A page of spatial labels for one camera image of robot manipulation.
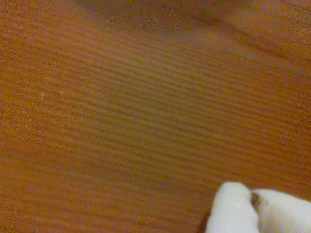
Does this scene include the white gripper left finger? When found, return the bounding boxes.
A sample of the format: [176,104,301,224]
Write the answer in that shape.
[205,181,262,233]

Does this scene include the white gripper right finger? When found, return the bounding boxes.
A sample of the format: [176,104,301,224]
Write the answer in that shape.
[252,188,311,233]

